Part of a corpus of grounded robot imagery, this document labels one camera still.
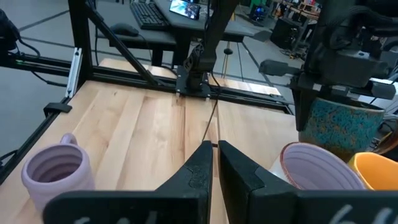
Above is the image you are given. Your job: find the black computer mouse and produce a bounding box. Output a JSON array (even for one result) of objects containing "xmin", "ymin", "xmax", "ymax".
[{"xmin": 110, "ymin": 22, "xmax": 140, "ymax": 37}]

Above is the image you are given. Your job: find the black aluminium table frame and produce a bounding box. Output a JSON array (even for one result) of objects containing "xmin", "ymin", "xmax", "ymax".
[{"xmin": 0, "ymin": 0, "xmax": 296, "ymax": 186}]

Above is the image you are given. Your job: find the lilac tapered mug white handle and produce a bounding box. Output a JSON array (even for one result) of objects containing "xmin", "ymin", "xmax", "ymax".
[{"xmin": 269, "ymin": 142, "xmax": 367, "ymax": 191}]

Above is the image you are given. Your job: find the silver metal bracket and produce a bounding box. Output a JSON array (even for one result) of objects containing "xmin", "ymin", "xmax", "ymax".
[{"xmin": 65, "ymin": 47, "xmax": 84, "ymax": 99}]

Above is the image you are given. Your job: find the dark mug teal speckled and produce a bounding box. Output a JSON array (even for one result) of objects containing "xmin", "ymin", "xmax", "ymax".
[{"xmin": 297, "ymin": 96, "xmax": 386, "ymax": 163}]

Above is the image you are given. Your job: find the orange mug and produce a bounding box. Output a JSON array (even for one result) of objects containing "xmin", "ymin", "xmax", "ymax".
[{"xmin": 347, "ymin": 151, "xmax": 398, "ymax": 191}]

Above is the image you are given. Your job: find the lilac ribbed mug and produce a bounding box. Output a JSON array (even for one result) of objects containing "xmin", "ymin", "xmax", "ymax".
[{"xmin": 21, "ymin": 133, "xmax": 96, "ymax": 215}]

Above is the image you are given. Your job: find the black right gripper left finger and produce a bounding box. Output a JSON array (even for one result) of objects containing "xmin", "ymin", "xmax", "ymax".
[{"xmin": 42, "ymin": 140, "xmax": 215, "ymax": 224}]

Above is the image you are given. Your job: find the black computer tower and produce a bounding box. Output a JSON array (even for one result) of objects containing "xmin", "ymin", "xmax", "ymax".
[{"xmin": 269, "ymin": 17, "xmax": 308, "ymax": 50}]

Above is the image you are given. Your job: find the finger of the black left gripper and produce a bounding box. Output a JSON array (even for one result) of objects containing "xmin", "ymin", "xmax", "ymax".
[{"xmin": 291, "ymin": 88, "xmax": 313, "ymax": 132}]

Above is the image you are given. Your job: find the black keyboard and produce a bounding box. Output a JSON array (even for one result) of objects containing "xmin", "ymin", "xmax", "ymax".
[{"xmin": 129, "ymin": 1, "xmax": 171, "ymax": 31}]

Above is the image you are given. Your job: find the black smartphone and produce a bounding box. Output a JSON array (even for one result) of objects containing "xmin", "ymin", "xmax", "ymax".
[{"xmin": 169, "ymin": 0, "xmax": 201, "ymax": 21}]

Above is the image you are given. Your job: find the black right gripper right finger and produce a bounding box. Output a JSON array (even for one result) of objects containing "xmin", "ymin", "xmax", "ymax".
[{"xmin": 217, "ymin": 139, "xmax": 398, "ymax": 224}]

